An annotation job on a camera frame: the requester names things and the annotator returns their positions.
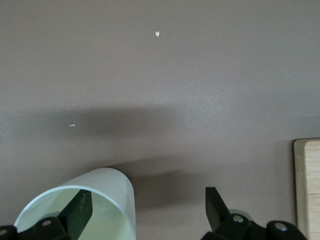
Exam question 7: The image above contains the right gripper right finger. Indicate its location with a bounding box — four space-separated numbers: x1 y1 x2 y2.
201 186 307 240

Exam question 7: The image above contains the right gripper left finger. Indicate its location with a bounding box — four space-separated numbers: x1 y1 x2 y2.
0 189 94 240

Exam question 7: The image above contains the white plastic cup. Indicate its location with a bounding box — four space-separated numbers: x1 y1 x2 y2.
13 166 137 240

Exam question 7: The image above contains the bamboo cutting board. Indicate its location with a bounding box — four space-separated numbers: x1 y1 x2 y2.
293 137 320 240

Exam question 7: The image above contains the brown table mat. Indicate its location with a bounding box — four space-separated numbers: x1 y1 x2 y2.
0 0 320 240

